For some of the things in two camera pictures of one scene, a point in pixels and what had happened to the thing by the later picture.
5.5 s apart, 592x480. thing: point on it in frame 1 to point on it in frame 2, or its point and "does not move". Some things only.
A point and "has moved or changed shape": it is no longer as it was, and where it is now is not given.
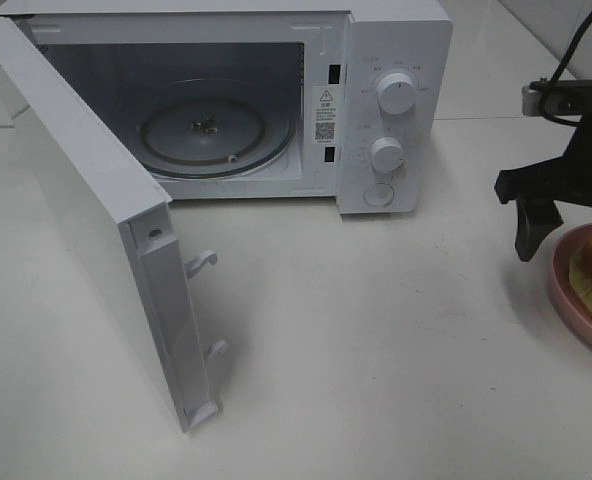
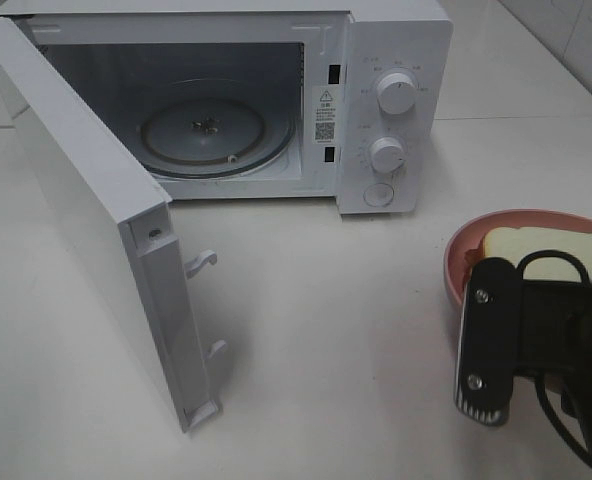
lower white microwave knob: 386,154 does not move
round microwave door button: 379,194 does not move
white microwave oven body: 346,100 does not move
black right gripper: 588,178 to 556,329
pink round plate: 575,316 has moved or changed shape
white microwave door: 124,219 does not move
